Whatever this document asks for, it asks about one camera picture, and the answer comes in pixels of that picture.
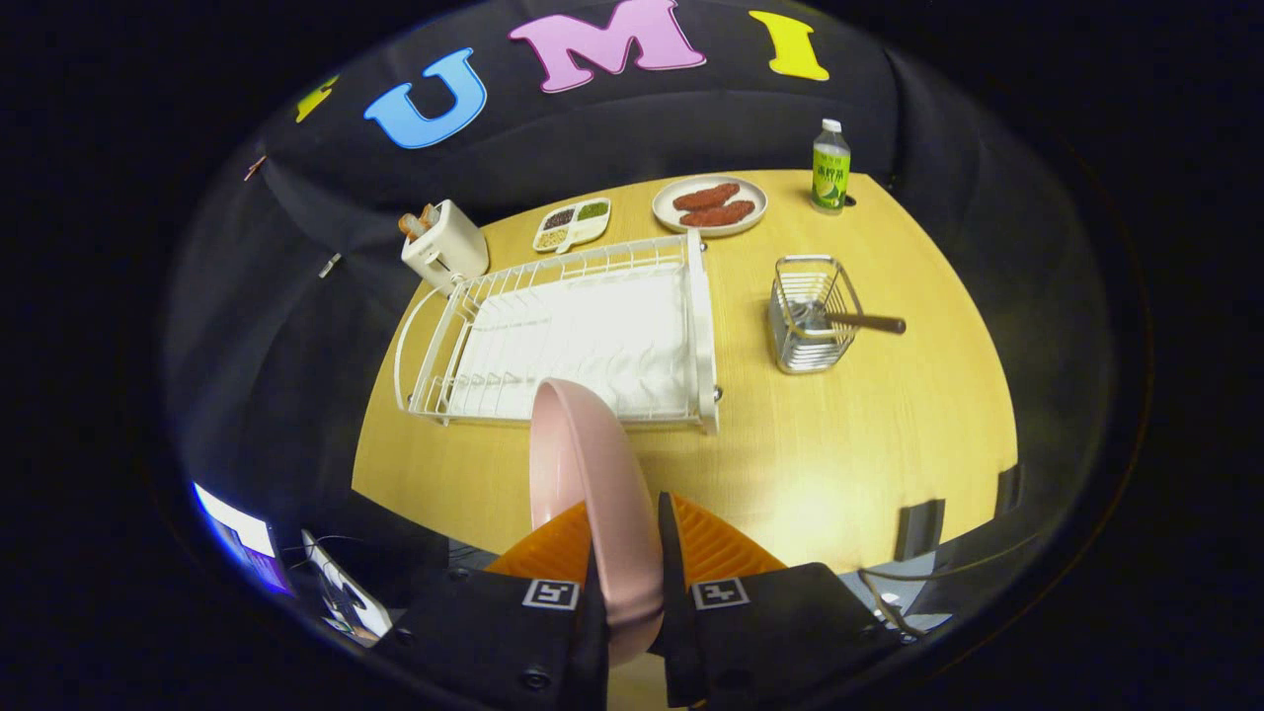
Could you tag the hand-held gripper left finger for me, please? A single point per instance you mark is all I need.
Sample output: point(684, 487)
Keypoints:
point(494, 632)

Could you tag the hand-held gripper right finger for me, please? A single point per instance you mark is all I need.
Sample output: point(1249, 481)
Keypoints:
point(770, 632)

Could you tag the pink plate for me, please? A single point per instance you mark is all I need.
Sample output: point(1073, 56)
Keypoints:
point(583, 464)

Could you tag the white divided seed dish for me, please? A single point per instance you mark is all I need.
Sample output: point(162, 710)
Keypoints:
point(573, 225)

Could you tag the beige round serving dish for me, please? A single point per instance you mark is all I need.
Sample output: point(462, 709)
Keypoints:
point(664, 202)

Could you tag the white side desk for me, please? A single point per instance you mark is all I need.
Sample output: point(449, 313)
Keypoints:
point(346, 592)

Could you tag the dark upright panel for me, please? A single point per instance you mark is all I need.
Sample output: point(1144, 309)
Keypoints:
point(918, 528)

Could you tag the computer monitor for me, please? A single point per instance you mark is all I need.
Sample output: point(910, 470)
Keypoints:
point(242, 538)

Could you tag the white toaster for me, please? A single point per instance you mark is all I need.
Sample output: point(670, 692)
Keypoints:
point(449, 252)

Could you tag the white cloth clip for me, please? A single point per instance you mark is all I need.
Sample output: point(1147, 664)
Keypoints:
point(329, 265)

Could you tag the brown toast slice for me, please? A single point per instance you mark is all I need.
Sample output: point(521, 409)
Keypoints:
point(430, 213)
point(411, 226)

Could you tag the red meat patty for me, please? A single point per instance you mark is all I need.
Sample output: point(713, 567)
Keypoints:
point(718, 213)
point(706, 196)

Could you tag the green drink bottle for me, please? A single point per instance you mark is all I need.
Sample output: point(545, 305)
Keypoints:
point(830, 173)

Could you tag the black backdrop cloth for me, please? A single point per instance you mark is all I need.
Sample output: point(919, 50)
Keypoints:
point(612, 128)

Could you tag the pink cloth clip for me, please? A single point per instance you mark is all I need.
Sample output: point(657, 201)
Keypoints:
point(255, 167)

